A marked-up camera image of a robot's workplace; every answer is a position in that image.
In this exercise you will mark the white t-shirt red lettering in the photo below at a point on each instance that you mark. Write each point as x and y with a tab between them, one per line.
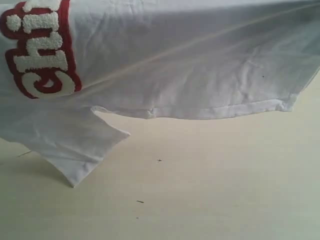
62	61

